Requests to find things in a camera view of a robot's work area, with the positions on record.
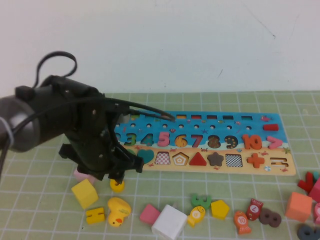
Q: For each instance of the red triangle shape piece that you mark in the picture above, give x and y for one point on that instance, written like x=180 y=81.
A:
x=198 y=160

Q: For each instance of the magenta wooden cube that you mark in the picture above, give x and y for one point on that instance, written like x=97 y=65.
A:
x=315 y=191

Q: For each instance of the orange plus sign piece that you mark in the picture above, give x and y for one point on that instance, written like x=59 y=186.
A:
x=255 y=160

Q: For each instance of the red minus sign piece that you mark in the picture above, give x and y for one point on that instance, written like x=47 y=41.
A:
x=270 y=127

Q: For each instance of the yellow number six piece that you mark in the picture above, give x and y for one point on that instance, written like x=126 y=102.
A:
x=117 y=188

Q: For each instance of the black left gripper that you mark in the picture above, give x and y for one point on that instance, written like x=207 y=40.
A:
x=85 y=130

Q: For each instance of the green number three piece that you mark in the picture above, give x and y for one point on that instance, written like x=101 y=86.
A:
x=197 y=198

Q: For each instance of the yellow pentagon shape piece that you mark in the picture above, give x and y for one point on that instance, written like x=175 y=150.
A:
x=220 y=209

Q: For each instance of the teal number piece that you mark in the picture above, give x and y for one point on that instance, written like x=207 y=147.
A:
x=317 y=174

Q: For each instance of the brown star shape piece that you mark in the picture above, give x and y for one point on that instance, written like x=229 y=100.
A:
x=215 y=159

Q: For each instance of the teal heart shape piece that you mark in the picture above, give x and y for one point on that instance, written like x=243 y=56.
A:
x=147 y=154

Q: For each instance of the red fish piece seven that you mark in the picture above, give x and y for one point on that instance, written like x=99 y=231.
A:
x=254 y=208

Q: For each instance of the orange fish piece ten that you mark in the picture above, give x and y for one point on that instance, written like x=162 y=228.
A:
x=242 y=221

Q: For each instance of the pink quadrilateral shape piece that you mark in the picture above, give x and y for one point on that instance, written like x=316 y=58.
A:
x=149 y=213

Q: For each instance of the yellow fish piece six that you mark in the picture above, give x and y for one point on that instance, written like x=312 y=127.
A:
x=196 y=215

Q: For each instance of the yellow rubber duck toy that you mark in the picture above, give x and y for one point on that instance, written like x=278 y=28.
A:
x=118 y=208

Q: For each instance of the brown number eight piece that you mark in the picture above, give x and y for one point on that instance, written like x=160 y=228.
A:
x=262 y=218

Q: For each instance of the green checked tablecloth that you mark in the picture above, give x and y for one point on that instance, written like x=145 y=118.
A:
x=225 y=190

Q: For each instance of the orange wooden cube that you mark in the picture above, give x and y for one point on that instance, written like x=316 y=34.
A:
x=298 y=207

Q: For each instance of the pink greater-than sign piece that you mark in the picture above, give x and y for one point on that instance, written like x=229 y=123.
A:
x=277 y=142

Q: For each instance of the pink number five piece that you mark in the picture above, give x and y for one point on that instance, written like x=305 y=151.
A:
x=163 y=143

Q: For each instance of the green circle shape piece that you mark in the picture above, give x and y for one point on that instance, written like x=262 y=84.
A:
x=131 y=152

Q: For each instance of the yellow wooden cube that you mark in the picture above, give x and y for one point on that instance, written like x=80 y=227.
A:
x=85 y=193

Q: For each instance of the orange number ten piece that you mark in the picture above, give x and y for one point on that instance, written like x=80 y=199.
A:
x=246 y=142

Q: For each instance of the dark grey number nine piece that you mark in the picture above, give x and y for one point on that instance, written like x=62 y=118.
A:
x=302 y=232

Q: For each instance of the yellow equals sign piece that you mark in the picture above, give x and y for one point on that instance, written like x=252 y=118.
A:
x=95 y=215

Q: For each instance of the red less-than sign piece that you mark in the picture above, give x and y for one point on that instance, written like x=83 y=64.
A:
x=306 y=185

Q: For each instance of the light pink wooden cube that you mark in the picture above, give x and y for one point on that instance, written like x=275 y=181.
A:
x=81 y=176

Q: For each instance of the blue wooden number puzzle board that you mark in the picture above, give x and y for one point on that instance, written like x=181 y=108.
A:
x=200 y=172

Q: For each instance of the white wooden cube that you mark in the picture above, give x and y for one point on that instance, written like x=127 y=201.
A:
x=170 y=221

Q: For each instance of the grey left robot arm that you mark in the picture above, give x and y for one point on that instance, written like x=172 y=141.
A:
x=17 y=120

